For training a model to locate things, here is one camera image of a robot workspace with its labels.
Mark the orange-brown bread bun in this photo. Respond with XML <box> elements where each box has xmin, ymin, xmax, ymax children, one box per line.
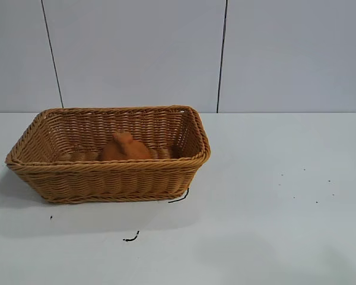
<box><xmin>98</xmin><ymin>131</ymin><xmax>152</xmax><ymax>162</ymax></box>

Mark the brown woven wicker basket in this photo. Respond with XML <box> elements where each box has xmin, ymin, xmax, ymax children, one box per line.
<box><xmin>4</xmin><ymin>104</ymin><xmax>212</xmax><ymax>205</ymax></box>

